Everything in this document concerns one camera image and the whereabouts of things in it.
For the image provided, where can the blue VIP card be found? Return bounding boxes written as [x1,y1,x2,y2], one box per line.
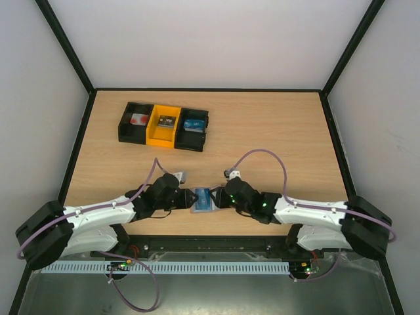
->
[192,186,214,211]

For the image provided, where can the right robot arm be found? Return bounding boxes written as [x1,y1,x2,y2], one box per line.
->
[210,177,395,259]

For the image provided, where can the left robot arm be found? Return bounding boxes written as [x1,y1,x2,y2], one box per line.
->
[15,173,198,270]

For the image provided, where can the dark card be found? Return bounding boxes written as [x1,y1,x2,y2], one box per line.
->
[157,115,177,129]

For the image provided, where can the blue card in bin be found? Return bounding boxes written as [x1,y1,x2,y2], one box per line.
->
[183,119,206,133]

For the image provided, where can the white red card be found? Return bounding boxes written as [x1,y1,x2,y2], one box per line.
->
[130,113,149,126]

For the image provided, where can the right black bin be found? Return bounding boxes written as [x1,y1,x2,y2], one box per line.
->
[175,108,209,152]

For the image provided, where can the black bin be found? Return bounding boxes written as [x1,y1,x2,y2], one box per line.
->
[118,102,154,145]
[175,108,209,152]

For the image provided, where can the yellow bin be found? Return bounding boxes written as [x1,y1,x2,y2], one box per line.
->
[146,104,181,148]

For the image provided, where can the left black bin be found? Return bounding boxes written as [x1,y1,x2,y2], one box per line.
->
[118,102,154,145]

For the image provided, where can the metal front plate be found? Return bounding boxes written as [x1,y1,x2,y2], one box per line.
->
[19,252,394,314]

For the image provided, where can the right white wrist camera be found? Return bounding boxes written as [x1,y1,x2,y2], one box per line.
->
[224,168,241,181]

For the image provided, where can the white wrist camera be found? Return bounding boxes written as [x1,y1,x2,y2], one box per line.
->
[224,168,241,181]
[173,172,187,184]

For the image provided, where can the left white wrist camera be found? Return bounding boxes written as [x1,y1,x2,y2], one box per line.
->
[173,172,187,184]

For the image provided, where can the light blue cable duct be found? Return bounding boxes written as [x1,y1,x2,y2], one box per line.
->
[41,261,289,275]

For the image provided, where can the black aluminium frame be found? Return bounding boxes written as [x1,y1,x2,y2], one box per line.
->
[9,1,404,314]

